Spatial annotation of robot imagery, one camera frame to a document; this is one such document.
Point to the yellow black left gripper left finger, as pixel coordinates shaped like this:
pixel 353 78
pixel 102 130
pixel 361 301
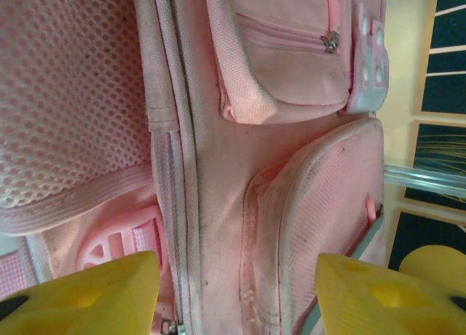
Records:
pixel 91 302

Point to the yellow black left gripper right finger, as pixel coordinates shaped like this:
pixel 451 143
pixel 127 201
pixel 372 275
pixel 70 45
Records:
pixel 382 306

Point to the pink backpack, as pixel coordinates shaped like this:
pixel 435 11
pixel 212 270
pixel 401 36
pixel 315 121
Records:
pixel 218 149

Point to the aluminium frame post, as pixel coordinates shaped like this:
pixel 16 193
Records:
pixel 426 180

